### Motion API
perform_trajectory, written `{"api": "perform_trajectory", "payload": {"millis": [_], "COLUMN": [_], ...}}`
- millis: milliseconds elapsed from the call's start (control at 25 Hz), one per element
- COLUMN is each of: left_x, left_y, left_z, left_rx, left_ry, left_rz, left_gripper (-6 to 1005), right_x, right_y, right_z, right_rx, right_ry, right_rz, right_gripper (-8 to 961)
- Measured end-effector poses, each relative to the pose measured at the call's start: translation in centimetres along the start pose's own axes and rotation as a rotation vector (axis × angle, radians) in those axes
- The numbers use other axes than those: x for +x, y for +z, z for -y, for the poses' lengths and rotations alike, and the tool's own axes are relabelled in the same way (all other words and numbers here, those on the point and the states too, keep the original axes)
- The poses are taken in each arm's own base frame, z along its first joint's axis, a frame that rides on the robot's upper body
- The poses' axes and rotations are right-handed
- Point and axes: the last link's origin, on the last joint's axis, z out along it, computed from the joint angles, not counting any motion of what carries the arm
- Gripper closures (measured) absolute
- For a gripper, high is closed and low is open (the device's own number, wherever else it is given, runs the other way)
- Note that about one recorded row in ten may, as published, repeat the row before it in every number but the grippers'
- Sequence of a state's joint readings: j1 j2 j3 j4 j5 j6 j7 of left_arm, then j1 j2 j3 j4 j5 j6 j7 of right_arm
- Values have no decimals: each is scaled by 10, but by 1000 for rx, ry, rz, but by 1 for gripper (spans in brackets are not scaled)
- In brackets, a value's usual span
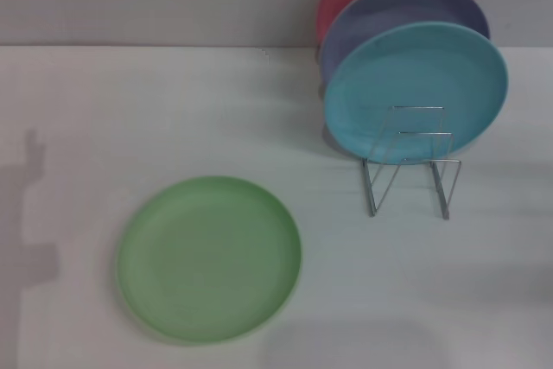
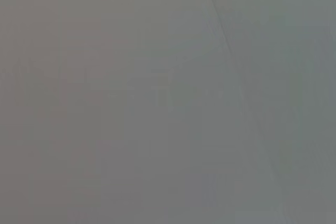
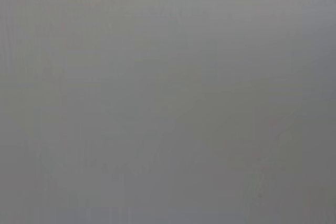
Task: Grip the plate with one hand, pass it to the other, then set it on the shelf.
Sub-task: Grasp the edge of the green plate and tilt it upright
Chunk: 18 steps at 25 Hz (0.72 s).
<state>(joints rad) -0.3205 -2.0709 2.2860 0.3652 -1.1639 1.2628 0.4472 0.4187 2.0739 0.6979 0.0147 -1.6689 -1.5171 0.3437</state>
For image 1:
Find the green plastic plate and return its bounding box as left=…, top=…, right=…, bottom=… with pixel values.
left=116, top=175, right=302, bottom=348

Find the purple plastic plate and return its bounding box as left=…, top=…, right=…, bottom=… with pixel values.
left=318, top=0, right=492, bottom=85

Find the light blue plastic plate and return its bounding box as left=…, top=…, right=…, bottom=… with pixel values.
left=323, top=21, right=510, bottom=166

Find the silver wire plate rack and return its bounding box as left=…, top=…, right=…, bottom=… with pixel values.
left=361, top=105, right=462, bottom=220

